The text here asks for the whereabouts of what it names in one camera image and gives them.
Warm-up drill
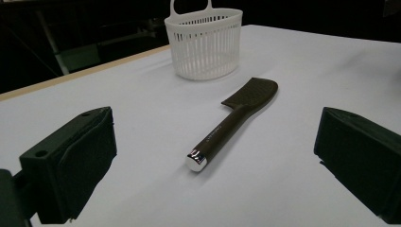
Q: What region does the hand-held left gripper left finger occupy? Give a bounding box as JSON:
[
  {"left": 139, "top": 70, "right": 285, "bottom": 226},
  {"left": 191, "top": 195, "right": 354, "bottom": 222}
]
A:
[{"left": 18, "top": 106, "right": 118, "bottom": 225}]

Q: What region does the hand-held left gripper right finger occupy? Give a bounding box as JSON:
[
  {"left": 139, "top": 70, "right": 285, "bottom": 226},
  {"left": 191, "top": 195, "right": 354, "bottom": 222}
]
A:
[{"left": 313, "top": 106, "right": 401, "bottom": 225}]

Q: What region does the dark brown comb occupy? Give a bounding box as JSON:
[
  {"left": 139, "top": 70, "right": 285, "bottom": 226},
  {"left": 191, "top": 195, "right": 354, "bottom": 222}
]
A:
[{"left": 184, "top": 77, "right": 280, "bottom": 173}]

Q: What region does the white plastic slotted basket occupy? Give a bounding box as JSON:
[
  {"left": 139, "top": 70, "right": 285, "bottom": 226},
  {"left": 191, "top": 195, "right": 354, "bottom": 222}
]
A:
[{"left": 164, "top": 0, "right": 244, "bottom": 81}]

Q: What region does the white table cover sheet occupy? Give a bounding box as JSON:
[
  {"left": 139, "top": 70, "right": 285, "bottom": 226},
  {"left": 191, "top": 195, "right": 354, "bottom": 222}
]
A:
[{"left": 0, "top": 24, "right": 401, "bottom": 227}]

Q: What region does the white desk leg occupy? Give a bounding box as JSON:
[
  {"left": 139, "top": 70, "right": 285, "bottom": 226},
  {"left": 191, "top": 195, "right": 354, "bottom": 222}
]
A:
[{"left": 36, "top": 10, "right": 70, "bottom": 76}]

